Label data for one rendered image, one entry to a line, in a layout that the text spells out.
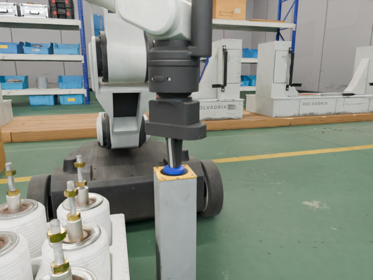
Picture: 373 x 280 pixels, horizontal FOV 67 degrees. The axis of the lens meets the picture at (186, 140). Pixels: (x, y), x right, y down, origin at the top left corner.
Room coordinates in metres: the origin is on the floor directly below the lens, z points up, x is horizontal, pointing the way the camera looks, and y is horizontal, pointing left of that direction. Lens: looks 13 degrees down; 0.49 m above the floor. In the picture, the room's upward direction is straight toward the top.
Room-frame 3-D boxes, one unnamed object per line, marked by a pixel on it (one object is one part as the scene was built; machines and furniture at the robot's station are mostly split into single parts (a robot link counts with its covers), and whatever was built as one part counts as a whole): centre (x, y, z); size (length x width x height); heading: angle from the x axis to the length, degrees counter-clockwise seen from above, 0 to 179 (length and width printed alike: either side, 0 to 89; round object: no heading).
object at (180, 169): (0.50, 0.02, 0.31); 0.04 x 0.04 x 0.02
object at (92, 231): (0.39, 0.17, 0.25); 0.08 x 0.08 x 0.01
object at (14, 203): (0.47, 0.31, 0.26); 0.02 x 0.02 x 0.03
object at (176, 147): (0.50, 0.02, 0.35); 0.03 x 0.02 x 0.06; 148
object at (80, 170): (0.50, 0.20, 0.31); 0.01 x 0.01 x 0.08
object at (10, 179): (0.47, 0.31, 0.30); 0.01 x 0.01 x 0.08
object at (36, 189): (0.78, 0.44, 0.10); 0.20 x 0.05 x 0.20; 17
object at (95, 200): (0.50, 0.20, 0.25); 0.08 x 0.08 x 0.01
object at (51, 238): (0.27, 0.14, 0.32); 0.02 x 0.02 x 0.01; 43
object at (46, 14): (4.75, 2.36, 1.42); 0.43 x 0.37 x 0.19; 19
